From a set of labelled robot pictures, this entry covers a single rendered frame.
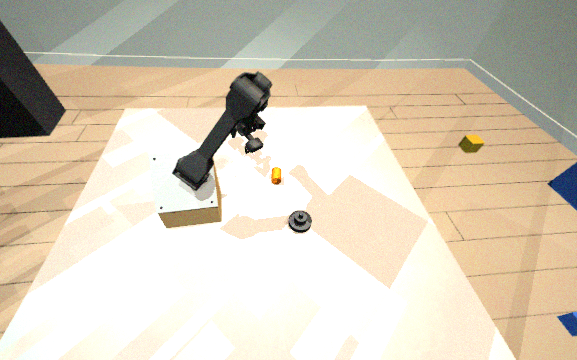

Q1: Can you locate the orange knob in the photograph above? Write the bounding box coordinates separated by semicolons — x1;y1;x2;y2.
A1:
271;167;281;184

